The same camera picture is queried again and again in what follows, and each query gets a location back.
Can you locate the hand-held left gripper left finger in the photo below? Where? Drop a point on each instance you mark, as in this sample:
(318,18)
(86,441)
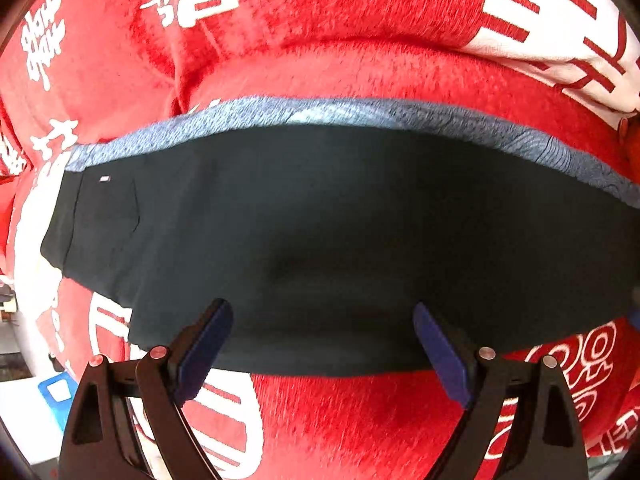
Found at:
(207,345)

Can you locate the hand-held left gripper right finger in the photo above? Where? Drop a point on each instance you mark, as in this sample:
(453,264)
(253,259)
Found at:
(440,350)

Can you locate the black pants with blue waistband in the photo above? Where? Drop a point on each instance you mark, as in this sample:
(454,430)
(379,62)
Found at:
(320,220)

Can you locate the blue and white card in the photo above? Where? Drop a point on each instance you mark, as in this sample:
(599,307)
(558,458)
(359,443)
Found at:
(55,392)

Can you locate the white paper sheet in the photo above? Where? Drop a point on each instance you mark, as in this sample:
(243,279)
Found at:
(25,425)

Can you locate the red embroidered cushion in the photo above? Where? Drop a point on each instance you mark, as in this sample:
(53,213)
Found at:
(629,132)

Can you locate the red printed sofa cover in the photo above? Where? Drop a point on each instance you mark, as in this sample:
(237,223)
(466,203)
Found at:
(350,10)

